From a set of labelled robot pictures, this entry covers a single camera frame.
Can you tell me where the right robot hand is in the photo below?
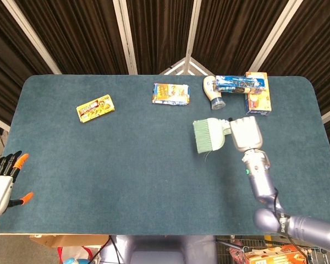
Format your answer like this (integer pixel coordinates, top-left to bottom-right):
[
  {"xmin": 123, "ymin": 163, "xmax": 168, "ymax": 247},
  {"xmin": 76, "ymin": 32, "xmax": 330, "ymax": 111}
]
[{"xmin": 225, "ymin": 115, "xmax": 264, "ymax": 152}]

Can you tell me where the small green hand broom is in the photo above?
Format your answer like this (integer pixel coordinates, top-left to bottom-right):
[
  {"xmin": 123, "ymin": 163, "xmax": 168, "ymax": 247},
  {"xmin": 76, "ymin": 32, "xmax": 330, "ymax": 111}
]
[{"xmin": 192, "ymin": 117, "xmax": 233, "ymax": 162}]

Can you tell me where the blue yellow cracker box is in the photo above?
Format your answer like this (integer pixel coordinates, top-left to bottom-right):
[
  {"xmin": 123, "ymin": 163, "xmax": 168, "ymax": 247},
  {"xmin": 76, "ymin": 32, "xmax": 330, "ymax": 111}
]
[{"xmin": 244, "ymin": 71, "xmax": 272, "ymax": 116}]

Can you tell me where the long blue cookie box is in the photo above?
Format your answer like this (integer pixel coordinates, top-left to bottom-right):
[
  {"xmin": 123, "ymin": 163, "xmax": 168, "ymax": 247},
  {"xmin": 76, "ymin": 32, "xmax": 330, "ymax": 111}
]
[{"xmin": 213, "ymin": 74, "xmax": 266, "ymax": 95}]

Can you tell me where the white squeeze bottle clear cap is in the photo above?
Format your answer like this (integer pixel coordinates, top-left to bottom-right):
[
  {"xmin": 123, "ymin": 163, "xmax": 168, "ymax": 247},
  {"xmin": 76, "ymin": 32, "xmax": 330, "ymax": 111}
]
[{"xmin": 202, "ymin": 76, "xmax": 226, "ymax": 111}]

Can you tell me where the blue yellow foil snack packet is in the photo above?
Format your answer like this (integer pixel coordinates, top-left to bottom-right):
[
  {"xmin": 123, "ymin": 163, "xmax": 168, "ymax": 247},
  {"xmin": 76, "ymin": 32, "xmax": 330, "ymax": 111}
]
[{"xmin": 151, "ymin": 82, "xmax": 191, "ymax": 106}]

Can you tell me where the brown cardboard box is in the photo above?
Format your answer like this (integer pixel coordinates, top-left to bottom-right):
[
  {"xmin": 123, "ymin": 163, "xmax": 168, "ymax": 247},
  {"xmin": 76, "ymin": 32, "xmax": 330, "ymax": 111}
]
[{"xmin": 29, "ymin": 234, "xmax": 111, "ymax": 248}]

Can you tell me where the red white plastic bag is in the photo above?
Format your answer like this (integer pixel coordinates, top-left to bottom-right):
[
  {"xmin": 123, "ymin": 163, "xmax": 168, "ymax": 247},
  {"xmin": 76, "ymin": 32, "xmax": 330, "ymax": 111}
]
[{"xmin": 57, "ymin": 245, "xmax": 96, "ymax": 264}]

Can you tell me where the dark brown curtain panel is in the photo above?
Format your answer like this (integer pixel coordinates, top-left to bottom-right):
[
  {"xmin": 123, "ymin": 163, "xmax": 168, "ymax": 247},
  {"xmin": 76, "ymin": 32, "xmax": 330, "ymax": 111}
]
[
  {"xmin": 126, "ymin": 0, "xmax": 195, "ymax": 75},
  {"xmin": 192, "ymin": 0, "xmax": 289, "ymax": 75},
  {"xmin": 0, "ymin": 0, "xmax": 54, "ymax": 126},
  {"xmin": 15, "ymin": 0, "xmax": 129, "ymax": 75},
  {"xmin": 260, "ymin": 0, "xmax": 330, "ymax": 116}
]

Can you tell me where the blue felt table cover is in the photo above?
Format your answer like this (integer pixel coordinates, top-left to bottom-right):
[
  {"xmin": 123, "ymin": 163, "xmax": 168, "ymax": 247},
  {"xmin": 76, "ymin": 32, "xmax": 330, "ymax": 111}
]
[{"xmin": 0, "ymin": 74, "xmax": 330, "ymax": 237}]

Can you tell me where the red snack packet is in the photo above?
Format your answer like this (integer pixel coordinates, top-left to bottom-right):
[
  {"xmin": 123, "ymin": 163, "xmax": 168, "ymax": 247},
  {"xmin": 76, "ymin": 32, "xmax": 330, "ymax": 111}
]
[{"xmin": 227, "ymin": 245, "xmax": 246, "ymax": 260}]

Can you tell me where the orange snack box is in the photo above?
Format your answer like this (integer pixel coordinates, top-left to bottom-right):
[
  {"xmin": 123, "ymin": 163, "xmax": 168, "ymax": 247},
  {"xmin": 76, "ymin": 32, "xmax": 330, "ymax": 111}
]
[{"xmin": 244, "ymin": 244, "xmax": 309, "ymax": 264}]

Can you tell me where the yellow red snack box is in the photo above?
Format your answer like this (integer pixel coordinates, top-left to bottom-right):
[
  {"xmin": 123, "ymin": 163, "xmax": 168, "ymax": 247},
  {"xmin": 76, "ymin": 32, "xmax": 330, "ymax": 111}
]
[{"xmin": 76, "ymin": 94, "xmax": 116, "ymax": 124}]

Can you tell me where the purple grey robot torso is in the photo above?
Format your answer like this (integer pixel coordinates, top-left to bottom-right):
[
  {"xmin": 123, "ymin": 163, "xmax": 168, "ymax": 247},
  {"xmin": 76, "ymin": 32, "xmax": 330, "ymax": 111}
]
[{"xmin": 100, "ymin": 235, "xmax": 218, "ymax": 264}]

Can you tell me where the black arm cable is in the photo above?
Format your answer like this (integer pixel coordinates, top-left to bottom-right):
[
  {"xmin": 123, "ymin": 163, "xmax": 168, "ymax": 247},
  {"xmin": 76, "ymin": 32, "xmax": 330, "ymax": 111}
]
[{"xmin": 273, "ymin": 188, "xmax": 302, "ymax": 250}]

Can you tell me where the white partition foot frame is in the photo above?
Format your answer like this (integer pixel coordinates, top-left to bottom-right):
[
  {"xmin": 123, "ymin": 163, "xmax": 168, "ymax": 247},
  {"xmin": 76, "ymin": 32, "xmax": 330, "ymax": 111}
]
[{"xmin": 158, "ymin": 57, "xmax": 215, "ymax": 76}]

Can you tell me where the metal wire basket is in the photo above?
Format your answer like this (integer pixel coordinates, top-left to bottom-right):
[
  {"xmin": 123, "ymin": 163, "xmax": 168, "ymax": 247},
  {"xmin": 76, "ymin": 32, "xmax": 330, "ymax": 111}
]
[{"xmin": 216, "ymin": 235, "xmax": 329, "ymax": 264}]

